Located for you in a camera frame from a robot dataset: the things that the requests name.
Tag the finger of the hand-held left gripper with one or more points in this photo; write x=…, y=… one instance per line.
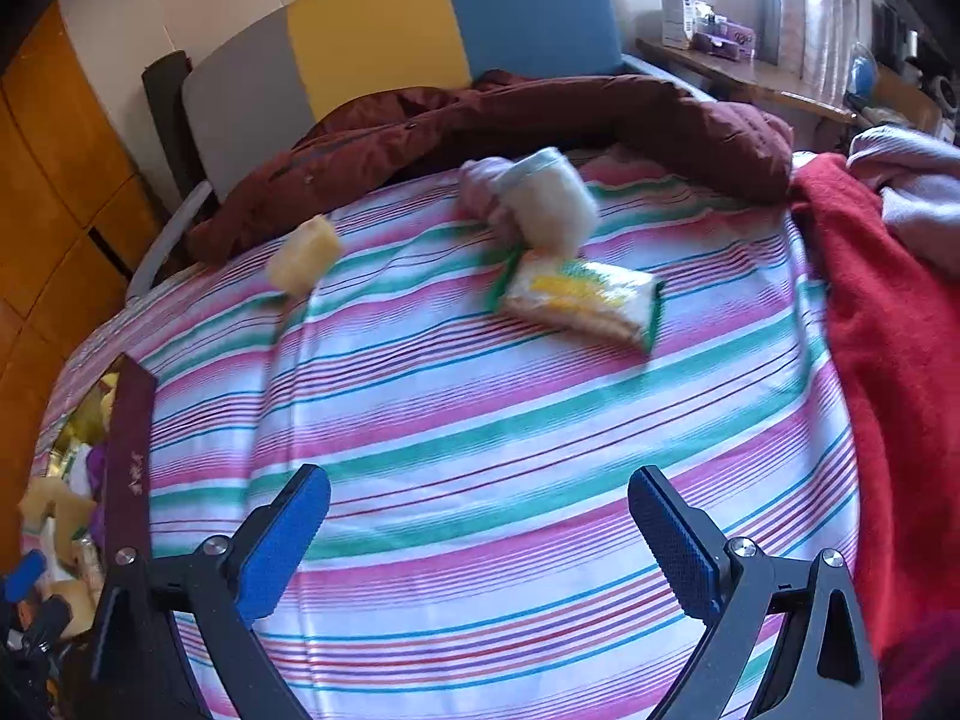
x=24, y=574

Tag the small yellow cake packet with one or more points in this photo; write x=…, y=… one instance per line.
x=304, y=262

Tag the striped bedsheet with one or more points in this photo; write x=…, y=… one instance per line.
x=487, y=427

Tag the small purple packet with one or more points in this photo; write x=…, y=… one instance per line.
x=99, y=471

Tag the red blanket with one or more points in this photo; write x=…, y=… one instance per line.
x=892, y=360

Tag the maroon padded jacket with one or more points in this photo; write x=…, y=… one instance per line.
x=525, y=120

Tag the lavender cloth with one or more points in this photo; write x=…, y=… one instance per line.
x=911, y=172

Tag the green yellow cracker packet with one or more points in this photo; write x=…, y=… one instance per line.
x=577, y=300

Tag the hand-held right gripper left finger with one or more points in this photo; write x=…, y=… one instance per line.
x=281, y=547

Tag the pale curtain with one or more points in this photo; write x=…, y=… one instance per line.
x=814, y=7

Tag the maroon box with gold lining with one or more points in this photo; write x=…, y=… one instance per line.
x=129, y=465

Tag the purple box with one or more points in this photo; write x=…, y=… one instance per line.
x=726, y=43

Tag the wooden cabinet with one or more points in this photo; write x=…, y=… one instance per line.
x=911, y=101

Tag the magenta cloth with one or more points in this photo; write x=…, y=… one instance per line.
x=926, y=671

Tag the grey bed frame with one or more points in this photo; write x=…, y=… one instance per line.
x=169, y=236

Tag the white box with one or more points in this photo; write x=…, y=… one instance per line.
x=675, y=15

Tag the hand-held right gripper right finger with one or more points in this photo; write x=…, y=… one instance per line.
x=679, y=547

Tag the blue round object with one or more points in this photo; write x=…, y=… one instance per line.
x=862, y=75

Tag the wooden desk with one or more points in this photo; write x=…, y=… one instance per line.
x=750, y=79

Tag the grey yellow blue headboard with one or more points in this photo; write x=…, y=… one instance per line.
x=375, y=37

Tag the orange wooden wardrobe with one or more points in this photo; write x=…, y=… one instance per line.
x=52, y=202

